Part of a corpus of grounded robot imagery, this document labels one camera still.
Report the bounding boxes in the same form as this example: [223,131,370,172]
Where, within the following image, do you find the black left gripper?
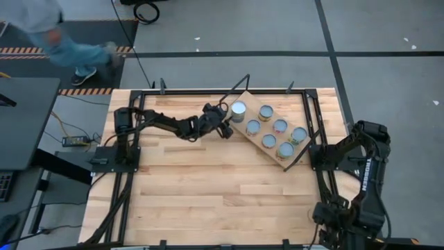
[198,105,234,140]

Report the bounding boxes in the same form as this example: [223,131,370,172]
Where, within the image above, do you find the tall blue green can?
[230,100,248,124]

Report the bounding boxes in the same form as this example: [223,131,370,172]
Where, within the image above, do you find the diced tomato can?
[245,119,262,137]

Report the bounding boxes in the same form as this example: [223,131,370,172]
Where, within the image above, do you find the green can yellow heart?
[258,104,275,122]

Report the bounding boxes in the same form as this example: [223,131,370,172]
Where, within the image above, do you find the short white can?
[261,133,278,149]

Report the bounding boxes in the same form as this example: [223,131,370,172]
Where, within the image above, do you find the light blue salmon can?
[272,118,289,135]

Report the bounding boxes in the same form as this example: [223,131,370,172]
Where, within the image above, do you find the can with red swirl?
[276,141,296,160]

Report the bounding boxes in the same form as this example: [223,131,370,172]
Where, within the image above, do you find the green yellow label can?
[290,126,309,146]

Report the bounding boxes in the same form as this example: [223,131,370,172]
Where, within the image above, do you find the wooden shelf board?
[225,90,313,170]

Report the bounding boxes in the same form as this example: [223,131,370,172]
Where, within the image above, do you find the black mat hazard stripes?
[0,19,139,97]

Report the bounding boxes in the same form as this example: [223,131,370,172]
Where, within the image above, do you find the black power adapter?
[61,135,92,148]

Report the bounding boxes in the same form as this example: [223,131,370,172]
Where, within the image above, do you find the black desk leg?
[31,148,94,185]

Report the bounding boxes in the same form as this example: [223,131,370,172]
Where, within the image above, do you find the person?
[0,0,123,87]

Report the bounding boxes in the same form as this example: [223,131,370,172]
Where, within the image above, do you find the dark grey desk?
[0,76,62,171]
[0,166,45,250]

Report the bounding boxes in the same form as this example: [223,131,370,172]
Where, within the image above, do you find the black keyboard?
[0,172,15,203]

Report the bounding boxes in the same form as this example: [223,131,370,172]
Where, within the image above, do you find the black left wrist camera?
[203,103,219,117]

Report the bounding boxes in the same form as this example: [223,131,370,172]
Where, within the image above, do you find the black table frame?
[80,78,339,250]

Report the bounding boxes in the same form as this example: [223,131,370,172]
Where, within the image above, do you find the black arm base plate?
[309,144,361,172]
[90,144,142,174]

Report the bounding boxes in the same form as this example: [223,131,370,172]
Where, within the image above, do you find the coiled black cable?
[133,0,161,26]

